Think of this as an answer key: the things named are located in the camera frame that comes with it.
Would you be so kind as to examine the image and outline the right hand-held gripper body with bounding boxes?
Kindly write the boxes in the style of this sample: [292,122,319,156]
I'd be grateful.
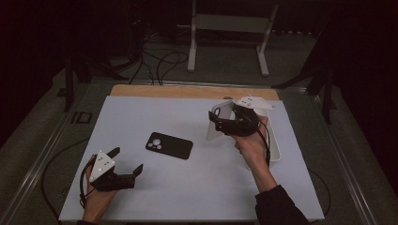
[216,96,276,137]

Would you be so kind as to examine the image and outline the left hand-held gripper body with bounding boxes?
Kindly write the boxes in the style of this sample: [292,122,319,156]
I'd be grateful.
[88,150,136,192]

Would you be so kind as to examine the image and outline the white plastic bin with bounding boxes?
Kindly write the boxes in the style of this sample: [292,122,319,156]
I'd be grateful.
[238,97,282,172]

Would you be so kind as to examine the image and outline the black phone case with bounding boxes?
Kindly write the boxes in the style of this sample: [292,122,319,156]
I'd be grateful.
[145,131,194,160]

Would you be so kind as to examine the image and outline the person's right hand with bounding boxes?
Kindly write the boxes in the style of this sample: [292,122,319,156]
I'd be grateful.
[234,115,270,172]

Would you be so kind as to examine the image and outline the person's left hand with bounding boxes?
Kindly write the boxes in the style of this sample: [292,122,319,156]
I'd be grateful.
[83,156,118,219]

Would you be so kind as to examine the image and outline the white table mat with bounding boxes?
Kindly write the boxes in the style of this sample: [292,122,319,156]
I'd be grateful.
[58,95,326,223]

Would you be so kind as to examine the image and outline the black tripod stand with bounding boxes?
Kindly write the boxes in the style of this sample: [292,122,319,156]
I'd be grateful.
[64,55,130,113]
[271,24,337,126]

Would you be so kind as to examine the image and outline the white metal stand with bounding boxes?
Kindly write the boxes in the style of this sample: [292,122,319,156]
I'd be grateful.
[176,0,280,78]

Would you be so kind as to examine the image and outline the left hand-held gripper cable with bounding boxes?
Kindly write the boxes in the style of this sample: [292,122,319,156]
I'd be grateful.
[79,160,95,209]

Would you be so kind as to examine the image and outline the hand-held gripper cable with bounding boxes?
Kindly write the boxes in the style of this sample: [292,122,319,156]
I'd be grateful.
[79,160,95,209]
[257,120,271,167]

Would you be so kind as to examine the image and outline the right hand-held gripper cable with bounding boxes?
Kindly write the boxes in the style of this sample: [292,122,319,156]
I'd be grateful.
[257,120,271,167]

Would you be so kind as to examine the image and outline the black floor bracket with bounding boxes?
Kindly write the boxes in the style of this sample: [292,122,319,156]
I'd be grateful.
[69,111,93,125]

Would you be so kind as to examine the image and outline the black floor cable loop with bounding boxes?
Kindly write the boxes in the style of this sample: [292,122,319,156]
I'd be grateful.
[308,168,331,217]
[40,137,90,219]

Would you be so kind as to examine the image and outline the aluminium frame rail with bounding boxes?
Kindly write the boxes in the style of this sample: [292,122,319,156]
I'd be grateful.
[313,93,379,225]
[0,81,92,225]

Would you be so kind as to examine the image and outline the bundle of black floor cables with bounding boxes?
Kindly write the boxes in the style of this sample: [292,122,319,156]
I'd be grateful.
[128,31,190,86]

